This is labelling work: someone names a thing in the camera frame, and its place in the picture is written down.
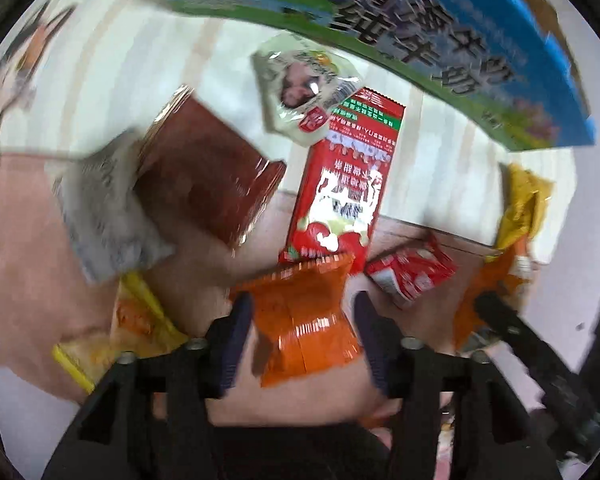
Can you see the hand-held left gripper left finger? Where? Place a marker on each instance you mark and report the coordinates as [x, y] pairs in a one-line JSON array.
[[236, 340]]

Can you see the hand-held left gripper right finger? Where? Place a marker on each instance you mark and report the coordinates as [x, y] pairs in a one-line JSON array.
[[374, 345]]

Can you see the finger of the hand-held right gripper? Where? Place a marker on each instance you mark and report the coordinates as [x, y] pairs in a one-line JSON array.
[[530, 355]]

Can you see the small white snack packet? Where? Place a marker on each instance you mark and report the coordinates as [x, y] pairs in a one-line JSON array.
[[305, 90]]

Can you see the printed cardboard box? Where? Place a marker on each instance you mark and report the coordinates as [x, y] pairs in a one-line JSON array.
[[430, 35]]

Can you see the small red snack packet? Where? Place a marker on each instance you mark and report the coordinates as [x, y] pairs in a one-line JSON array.
[[410, 270]]

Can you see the yellow biscuit packet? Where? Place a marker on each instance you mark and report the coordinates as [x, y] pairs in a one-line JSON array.
[[130, 330]]

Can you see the yellow snack packet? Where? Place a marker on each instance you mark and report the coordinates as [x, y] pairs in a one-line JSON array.
[[522, 205]]

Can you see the long red snack packet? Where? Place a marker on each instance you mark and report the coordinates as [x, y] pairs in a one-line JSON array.
[[340, 190]]

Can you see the dark red snack packet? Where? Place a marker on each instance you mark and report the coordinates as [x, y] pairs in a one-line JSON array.
[[205, 180]]

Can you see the white grey snack packet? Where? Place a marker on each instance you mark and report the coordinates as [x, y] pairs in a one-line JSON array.
[[105, 210]]

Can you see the striped pink cat print blanket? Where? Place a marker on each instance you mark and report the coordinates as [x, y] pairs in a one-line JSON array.
[[40, 260]]

